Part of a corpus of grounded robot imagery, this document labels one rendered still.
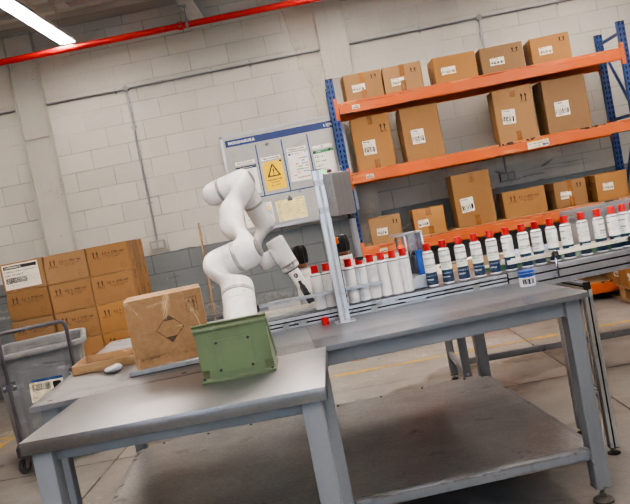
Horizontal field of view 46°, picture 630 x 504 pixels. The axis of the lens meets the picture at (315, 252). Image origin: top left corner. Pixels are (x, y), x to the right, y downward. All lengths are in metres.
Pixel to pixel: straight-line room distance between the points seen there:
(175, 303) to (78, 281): 3.71
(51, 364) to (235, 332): 2.86
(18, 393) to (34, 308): 1.59
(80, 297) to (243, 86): 2.80
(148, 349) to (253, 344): 0.62
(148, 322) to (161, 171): 5.08
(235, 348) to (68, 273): 4.26
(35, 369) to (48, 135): 3.55
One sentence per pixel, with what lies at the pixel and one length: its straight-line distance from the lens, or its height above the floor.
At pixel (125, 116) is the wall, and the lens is 8.07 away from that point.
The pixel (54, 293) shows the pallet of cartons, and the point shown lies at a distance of 6.67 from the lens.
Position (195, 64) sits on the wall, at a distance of 7.99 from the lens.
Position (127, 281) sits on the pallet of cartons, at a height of 1.05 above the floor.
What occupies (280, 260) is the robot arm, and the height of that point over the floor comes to 1.14.
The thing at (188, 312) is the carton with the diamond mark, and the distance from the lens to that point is 2.95.
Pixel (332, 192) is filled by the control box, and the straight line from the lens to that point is 3.18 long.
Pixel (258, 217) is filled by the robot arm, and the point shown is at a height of 1.34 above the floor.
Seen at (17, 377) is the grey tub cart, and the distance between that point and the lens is 5.23.
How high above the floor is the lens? 1.32
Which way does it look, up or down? 3 degrees down
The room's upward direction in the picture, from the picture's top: 11 degrees counter-clockwise
